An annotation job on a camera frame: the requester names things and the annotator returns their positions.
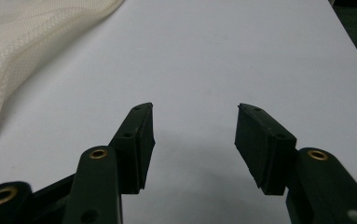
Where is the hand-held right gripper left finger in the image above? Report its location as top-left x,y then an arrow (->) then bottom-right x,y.
108,102 -> 157,195

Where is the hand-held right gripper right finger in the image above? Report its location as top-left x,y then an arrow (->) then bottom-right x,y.
234,103 -> 298,196

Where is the cream mesh fabric bag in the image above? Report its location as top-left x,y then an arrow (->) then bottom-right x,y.
0,0 -> 125,153

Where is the white table mat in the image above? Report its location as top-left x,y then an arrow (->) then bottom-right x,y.
0,0 -> 357,224

